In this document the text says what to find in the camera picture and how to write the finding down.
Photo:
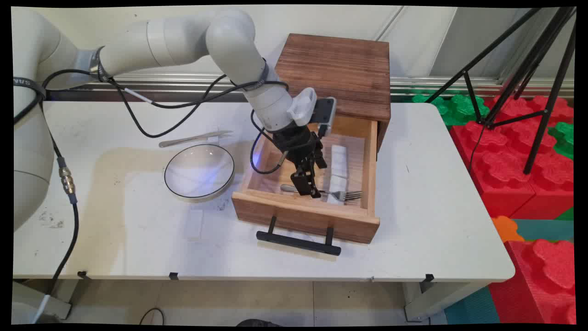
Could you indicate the red foam block stack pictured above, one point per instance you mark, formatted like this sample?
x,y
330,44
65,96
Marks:
x,y
500,170

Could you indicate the orange foam puzzle piece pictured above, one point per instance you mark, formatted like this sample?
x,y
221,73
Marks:
x,y
505,229

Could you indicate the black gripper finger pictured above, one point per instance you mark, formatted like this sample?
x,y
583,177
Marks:
x,y
301,183
314,181

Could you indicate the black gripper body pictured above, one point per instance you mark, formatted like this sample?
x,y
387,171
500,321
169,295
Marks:
x,y
298,142

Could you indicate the white bowl black rim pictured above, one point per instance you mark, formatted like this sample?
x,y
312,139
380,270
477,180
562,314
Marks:
x,y
199,172

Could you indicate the green foam puzzle piece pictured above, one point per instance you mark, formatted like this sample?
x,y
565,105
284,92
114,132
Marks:
x,y
564,138

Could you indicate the dark wooden cabinet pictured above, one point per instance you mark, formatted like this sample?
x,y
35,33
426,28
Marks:
x,y
342,69

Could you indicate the silver table knife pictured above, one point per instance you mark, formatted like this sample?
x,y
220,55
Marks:
x,y
183,140

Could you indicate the black tripod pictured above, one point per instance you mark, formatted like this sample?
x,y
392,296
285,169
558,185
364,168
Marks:
x,y
546,92

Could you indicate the light wooden drawer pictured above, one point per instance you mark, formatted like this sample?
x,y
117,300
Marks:
x,y
303,215

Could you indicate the silver fork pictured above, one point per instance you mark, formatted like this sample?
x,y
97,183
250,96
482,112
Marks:
x,y
344,195

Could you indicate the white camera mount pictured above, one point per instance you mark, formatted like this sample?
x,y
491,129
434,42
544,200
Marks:
x,y
303,106

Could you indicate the small white foam block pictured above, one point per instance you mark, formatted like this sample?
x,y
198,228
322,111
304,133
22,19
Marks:
x,y
213,137

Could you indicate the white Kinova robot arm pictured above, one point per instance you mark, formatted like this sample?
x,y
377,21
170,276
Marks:
x,y
229,41

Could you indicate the aluminium wall rail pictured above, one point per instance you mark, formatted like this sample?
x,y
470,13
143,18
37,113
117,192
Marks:
x,y
436,85

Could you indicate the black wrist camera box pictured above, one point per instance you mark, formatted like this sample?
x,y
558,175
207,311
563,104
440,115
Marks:
x,y
324,112

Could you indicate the teal foam mat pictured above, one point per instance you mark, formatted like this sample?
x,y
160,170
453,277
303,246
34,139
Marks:
x,y
473,308
546,230

